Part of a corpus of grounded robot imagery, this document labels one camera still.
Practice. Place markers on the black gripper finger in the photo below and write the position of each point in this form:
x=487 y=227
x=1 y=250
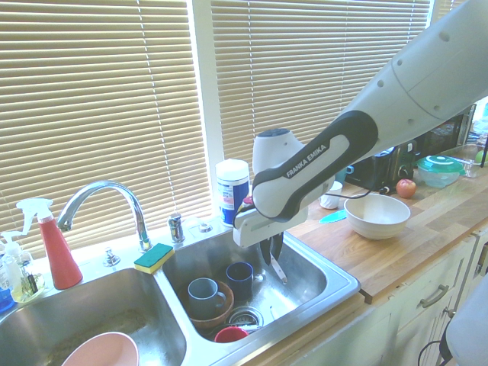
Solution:
x=277 y=246
x=265 y=253

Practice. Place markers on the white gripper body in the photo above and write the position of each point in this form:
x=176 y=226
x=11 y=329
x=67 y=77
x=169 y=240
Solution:
x=251 y=230

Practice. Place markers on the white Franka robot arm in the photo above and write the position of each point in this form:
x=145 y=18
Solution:
x=324 y=152

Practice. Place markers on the stainless steel double sink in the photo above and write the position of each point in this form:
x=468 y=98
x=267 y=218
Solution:
x=305 y=282

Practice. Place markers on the white sink hole cap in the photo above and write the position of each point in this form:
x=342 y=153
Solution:
x=204 y=227

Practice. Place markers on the chrome sink faucet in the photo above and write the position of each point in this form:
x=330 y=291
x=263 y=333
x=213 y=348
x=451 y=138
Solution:
x=114 y=190

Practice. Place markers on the dark blue mug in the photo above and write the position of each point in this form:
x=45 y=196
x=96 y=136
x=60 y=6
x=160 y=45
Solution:
x=239 y=276

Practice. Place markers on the white blue wipes canister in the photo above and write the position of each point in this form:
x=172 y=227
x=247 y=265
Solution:
x=230 y=194

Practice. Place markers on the brown wooden bowl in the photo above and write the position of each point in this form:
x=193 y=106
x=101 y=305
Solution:
x=226 y=305

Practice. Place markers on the metal drain strainer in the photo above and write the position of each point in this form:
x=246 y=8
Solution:
x=246 y=316

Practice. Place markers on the small white cup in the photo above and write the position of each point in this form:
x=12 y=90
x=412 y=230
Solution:
x=329 y=198

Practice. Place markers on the gray mug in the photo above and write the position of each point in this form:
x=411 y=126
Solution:
x=204 y=295

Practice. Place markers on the chrome side sprayer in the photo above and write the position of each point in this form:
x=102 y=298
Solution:
x=176 y=228

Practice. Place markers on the red cup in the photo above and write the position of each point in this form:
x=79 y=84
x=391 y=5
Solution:
x=230 y=335

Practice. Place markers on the teal mug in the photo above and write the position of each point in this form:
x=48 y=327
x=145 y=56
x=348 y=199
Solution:
x=345 y=174

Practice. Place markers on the yellow green sponge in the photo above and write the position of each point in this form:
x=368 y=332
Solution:
x=154 y=258

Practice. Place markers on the white ceramic bowl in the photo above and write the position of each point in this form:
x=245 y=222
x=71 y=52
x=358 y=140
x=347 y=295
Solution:
x=377 y=225

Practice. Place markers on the black chrome toaster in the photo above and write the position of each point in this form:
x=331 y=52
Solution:
x=385 y=167

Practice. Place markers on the red apple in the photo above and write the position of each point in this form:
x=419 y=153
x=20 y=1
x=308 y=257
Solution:
x=406 y=188

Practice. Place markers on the clear container with teal lid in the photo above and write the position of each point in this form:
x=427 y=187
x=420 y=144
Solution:
x=438 y=171

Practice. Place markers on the medium beige window blind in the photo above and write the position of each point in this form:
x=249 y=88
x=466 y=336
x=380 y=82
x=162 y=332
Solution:
x=305 y=57

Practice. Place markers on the pink plastic bowl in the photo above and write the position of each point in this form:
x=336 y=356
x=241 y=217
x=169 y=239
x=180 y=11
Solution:
x=110 y=350

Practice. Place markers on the red spray bottle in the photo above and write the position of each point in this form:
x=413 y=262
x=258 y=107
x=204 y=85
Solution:
x=61 y=259

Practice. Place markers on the wide beige window blind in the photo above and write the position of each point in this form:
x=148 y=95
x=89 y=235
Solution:
x=95 y=114

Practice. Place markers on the black microwave oven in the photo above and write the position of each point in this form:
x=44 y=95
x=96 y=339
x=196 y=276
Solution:
x=446 y=133

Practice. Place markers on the clear plastic storage box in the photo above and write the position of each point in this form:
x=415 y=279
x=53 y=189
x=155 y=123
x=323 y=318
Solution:
x=470 y=167

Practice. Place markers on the green apple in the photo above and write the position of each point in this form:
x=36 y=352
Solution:
x=481 y=157

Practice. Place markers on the clear yellow soap bottle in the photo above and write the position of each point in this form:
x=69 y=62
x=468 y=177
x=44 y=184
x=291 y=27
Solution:
x=28 y=286

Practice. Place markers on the clear bottle with blue liquid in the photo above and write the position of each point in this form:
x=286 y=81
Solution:
x=5 y=289

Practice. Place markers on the narrow beige window blind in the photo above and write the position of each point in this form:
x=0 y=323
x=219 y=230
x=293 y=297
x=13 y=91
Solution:
x=450 y=7

